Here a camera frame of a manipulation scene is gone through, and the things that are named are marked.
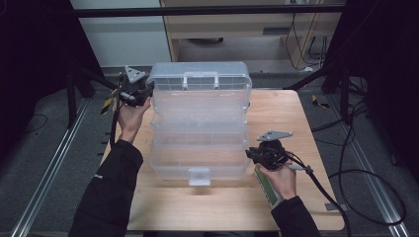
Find white cabinet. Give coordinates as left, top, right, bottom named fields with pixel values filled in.
left=69, top=0, right=174, bottom=69

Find green white medicine box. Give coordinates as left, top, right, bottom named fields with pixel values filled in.
left=253, top=165, right=284, bottom=210

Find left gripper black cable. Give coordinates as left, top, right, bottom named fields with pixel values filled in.
left=109, top=74, right=128, bottom=148

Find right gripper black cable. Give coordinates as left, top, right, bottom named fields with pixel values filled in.
left=285, top=152, right=352, bottom=237

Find black looped floor cable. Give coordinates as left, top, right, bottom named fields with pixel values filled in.
left=329, top=169, right=407, bottom=227

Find person's left hand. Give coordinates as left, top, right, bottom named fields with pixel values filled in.
left=117, top=97, right=152, bottom=144

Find aluminium floor rail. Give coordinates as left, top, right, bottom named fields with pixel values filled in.
left=328, top=94, right=411, bottom=237
left=9, top=98, right=91, bottom=237

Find light wooden desk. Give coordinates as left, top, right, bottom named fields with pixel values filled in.
left=159, top=0, right=346, bottom=72

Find person's right hand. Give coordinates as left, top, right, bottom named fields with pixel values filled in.
left=258, top=163, right=297, bottom=201

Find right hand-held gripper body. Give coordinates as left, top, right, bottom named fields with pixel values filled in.
left=256, top=130, right=293, bottom=172

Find black cables under desk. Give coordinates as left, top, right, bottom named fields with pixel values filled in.
left=284, top=13, right=326, bottom=72

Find black metal stand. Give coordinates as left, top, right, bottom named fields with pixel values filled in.
left=63, top=63, right=131, bottom=129
left=283, top=61, right=353, bottom=126

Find clear plastic storage box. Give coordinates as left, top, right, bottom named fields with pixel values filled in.
left=145, top=61, right=254, bottom=188

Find bundle of black floor cables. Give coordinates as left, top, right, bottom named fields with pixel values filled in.
left=310, top=76, right=371, bottom=146

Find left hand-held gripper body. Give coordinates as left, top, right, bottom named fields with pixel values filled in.
left=117, top=65, right=151, bottom=108

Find thin black floor cable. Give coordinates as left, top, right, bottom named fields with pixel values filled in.
left=19, top=113, right=49, bottom=134

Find grey tape piece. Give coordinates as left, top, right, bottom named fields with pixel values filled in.
left=324, top=202, right=349, bottom=212

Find black horizontal bar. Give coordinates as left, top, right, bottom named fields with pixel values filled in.
left=73, top=4, right=346, bottom=19

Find yellow black striped tape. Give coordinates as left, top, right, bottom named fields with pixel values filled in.
left=310, top=94, right=330, bottom=110
left=100, top=96, right=115, bottom=116

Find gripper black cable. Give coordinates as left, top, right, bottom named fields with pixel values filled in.
left=109, top=74, right=128, bottom=148
left=285, top=152, right=352, bottom=237

